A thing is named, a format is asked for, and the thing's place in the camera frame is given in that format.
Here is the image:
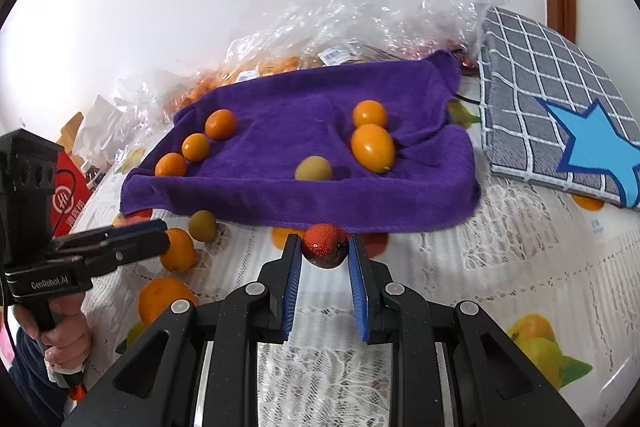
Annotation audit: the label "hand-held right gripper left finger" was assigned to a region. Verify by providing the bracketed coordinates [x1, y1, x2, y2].
[62, 234, 303, 427]

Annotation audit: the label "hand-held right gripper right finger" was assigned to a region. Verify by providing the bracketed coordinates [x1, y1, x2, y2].
[348, 236, 586, 427]

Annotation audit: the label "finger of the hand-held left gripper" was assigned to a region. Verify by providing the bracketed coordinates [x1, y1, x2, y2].
[60, 219, 169, 258]
[82, 234, 172, 280]

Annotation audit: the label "red strawberry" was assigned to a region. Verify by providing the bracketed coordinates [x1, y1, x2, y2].
[301, 224, 349, 269]

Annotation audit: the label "green olive fruit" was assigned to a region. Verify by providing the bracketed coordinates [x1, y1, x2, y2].
[294, 156, 333, 182]

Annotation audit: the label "large oval orange kumquat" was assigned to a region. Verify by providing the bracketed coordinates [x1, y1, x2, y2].
[350, 123, 396, 174]

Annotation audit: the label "person's left forearm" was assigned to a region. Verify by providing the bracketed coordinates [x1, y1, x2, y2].
[7, 327, 68, 427]

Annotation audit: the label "person's left hand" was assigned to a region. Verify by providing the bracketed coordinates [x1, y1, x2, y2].
[42, 294, 91, 369]

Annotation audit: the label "red paper bag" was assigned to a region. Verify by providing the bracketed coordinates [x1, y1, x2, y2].
[50, 150, 91, 238]

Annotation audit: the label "round green plum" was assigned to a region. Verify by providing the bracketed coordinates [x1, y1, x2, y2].
[188, 210, 218, 242]

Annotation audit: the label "white plastic bag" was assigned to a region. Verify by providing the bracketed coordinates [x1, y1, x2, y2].
[75, 94, 126, 158]

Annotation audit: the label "white lace fruit-print tablecloth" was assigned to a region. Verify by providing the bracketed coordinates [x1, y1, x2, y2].
[65, 97, 640, 427]

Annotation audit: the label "purple towel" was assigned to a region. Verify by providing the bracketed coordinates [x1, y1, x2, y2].
[120, 49, 482, 233]

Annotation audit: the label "clear bag of small oranges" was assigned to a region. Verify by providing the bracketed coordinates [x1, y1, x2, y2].
[117, 52, 311, 118]

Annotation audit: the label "clear bag with red contents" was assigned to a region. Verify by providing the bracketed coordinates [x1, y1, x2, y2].
[400, 39, 481, 68]

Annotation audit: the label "grey checkered cushion blue star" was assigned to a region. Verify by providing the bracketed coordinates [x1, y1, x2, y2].
[477, 6, 640, 210]

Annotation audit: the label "crumpled clear plastic bags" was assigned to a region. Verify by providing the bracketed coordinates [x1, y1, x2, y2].
[222, 0, 516, 72]

